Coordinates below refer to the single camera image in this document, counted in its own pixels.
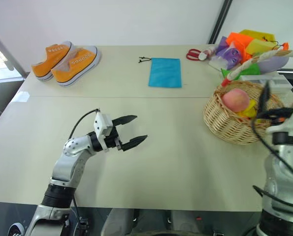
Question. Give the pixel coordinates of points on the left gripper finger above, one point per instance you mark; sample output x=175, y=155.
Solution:
x=125, y=119
x=135, y=142

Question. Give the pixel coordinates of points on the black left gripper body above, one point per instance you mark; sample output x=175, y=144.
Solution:
x=113, y=140

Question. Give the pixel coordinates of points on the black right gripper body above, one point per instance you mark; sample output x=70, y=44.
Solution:
x=281, y=114

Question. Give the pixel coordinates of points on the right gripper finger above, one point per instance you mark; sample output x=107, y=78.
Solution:
x=263, y=115
x=265, y=98

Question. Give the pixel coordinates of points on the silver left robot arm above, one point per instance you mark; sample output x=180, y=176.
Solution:
x=70, y=159

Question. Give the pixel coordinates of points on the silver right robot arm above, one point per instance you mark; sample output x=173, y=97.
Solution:
x=281, y=172

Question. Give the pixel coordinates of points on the yellow fruit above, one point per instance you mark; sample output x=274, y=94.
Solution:
x=249, y=110

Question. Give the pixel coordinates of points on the pink peach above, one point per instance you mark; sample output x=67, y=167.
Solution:
x=235, y=100

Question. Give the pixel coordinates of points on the green fabric bag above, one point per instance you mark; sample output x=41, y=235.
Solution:
x=252, y=68

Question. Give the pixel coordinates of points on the lavender fabric bag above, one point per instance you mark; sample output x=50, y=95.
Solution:
x=274, y=62

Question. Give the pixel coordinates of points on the yellow-green fabric bag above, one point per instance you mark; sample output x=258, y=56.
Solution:
x=259, y=46

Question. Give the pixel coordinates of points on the orange fabric bag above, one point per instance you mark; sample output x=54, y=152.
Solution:
x=239, y=40

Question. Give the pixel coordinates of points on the yellow fabric bag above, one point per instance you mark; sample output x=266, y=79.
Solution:
x=257, y=34

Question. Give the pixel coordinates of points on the orange canvas sneaker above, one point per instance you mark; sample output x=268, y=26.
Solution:
x=49, y=59
x=74, y=68

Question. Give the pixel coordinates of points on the white cylindrical tube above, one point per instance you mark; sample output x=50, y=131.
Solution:
x=206, y=53

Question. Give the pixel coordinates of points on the red scissors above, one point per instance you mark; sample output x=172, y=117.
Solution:
x=192, y=54

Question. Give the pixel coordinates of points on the black and white round disc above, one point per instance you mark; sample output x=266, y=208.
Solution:
x=15, y=229

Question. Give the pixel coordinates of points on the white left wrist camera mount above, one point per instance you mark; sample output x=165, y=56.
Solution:
x=100, y=127

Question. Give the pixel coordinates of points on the black wall post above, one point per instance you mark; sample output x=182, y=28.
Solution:
x=218, y=22

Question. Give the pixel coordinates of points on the grey window frame post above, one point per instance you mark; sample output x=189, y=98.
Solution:
x=3, y=52

